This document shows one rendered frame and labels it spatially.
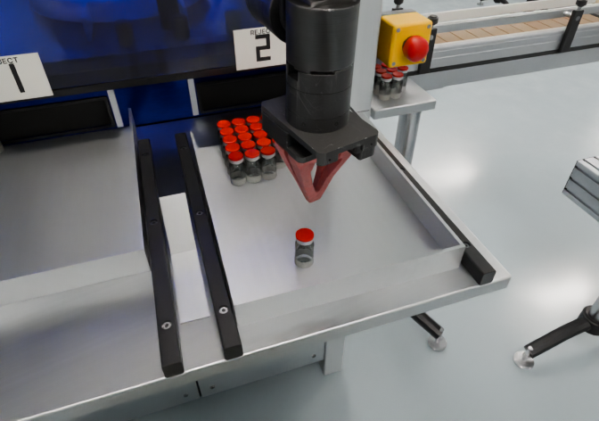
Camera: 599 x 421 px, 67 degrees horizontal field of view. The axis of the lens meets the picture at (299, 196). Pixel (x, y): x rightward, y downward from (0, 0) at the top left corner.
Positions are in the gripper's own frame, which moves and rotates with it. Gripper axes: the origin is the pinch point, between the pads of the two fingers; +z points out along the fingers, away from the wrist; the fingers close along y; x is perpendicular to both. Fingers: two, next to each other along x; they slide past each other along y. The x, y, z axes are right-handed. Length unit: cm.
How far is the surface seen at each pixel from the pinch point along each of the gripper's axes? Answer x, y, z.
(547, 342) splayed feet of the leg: -82, -8, 88
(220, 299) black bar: 12.1, -1.3, 7.9
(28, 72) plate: 20.5, 36.4, -3.8
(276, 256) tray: 3.4, 2.1, 9.7
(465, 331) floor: -72, 10, 98
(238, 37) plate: -6.7, 29.4, -5.4
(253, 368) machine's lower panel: -4, 28, 83
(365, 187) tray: -13.8, 6.6, 9.7
